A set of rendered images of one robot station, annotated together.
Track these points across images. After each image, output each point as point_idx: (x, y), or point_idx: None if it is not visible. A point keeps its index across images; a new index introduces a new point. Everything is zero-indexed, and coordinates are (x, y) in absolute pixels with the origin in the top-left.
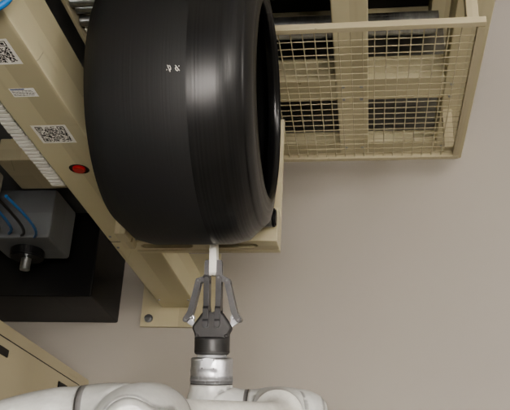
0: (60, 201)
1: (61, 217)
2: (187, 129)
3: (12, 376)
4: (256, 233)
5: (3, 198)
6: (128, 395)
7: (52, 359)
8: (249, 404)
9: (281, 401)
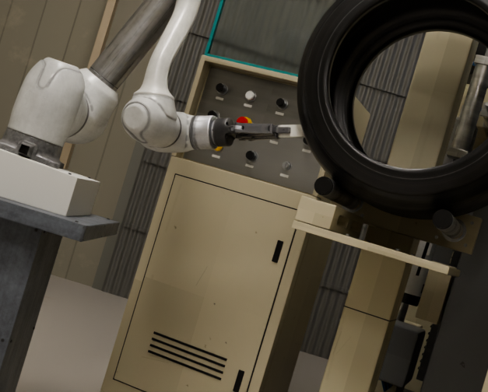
0: (408, 341)
1: (392, 345)
2: None
3: (257, 273)
4: (302, 107)
5: (416, 327)
6: None
7: (265, 358)
8: (174, 40)
9: (163, 81)
